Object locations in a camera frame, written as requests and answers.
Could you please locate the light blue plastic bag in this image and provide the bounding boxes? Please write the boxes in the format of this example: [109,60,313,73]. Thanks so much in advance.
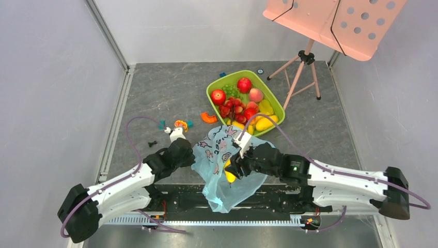
[191,126,268,213]

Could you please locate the red fake strawberries bunch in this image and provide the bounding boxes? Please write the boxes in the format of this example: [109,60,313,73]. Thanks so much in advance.
[218,97,247,126]

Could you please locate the yellow fake lemon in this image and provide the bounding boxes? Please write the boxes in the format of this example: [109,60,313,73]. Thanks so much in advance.
[226,120,245,131]

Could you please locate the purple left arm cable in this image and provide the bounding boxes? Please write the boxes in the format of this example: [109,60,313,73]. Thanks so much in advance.
[60,116,187,239]

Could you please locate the pink music stand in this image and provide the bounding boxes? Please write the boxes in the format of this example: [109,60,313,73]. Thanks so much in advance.
[263,0,406,108]

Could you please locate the lime green plastic tray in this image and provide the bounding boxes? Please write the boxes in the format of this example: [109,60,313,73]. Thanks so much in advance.
[206,70,286,137]

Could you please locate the small teal block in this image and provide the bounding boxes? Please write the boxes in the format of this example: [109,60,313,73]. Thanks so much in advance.
[159,120,166,130]

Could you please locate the yellow fake starfruit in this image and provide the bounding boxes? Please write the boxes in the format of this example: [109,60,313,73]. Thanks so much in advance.
[258,99,275,116]

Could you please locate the orange round toy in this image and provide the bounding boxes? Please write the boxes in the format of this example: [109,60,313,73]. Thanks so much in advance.
[174,120,189,132]

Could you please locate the green fake grapes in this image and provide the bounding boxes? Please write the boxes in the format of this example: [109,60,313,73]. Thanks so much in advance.
[222,85,240,98]

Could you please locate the yellow fake pear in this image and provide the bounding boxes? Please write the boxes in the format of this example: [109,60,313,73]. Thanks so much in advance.
[224,160,237,184]

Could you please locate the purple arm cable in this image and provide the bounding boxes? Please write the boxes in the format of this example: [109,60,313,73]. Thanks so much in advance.
[60,116,187,239]
[238,113,432,234]

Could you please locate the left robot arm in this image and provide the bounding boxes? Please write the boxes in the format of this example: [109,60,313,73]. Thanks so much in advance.
[57,138,195,243]

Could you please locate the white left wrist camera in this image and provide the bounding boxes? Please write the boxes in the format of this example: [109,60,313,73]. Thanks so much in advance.
[164,127,186,143]

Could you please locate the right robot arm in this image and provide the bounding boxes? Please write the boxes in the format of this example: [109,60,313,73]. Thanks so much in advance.
[224,143,410,220]

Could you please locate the yellow fake mango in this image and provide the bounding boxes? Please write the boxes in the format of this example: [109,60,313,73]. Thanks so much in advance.
[255,115,278,132]

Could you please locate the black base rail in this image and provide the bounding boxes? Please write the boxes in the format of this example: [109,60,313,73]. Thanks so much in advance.
[102,183,370,223]

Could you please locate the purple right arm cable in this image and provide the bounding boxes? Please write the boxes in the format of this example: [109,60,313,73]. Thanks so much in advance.
[238,113,432,234]

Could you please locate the orange toy piece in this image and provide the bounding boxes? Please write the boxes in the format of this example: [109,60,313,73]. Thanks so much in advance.
[200,112,218,124]

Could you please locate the yellow fake banana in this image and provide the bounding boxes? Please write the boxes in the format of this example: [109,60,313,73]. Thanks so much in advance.
[247,116,263,135]

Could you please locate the pink fake peach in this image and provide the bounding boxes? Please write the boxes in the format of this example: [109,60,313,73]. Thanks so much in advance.
[248,88,264,103]

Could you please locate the red fake wax apple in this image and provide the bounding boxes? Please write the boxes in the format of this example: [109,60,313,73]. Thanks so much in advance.
[243,107,258,125]

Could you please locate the small fake peach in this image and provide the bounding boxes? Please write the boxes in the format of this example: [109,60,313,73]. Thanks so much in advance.
[246,101,259,113]

